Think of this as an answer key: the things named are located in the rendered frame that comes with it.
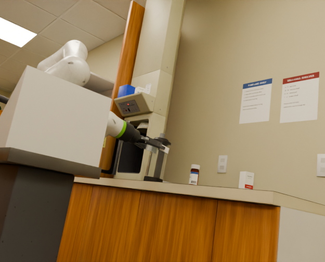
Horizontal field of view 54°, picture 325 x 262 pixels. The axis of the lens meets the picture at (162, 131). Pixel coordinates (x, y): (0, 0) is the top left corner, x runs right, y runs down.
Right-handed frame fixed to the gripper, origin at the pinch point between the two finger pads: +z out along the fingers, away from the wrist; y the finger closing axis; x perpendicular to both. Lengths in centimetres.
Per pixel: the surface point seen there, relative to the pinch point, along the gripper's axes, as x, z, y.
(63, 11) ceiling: -149, -28, 183
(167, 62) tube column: -68, 9, 29
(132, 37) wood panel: -93, -3, 66
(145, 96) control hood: -36.8, 1.0, 28.5
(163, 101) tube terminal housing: -41, 15, 28
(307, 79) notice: -60, 48, -50
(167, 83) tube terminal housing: -54, 14, 28
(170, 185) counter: 21.6, -12.7, -30.1
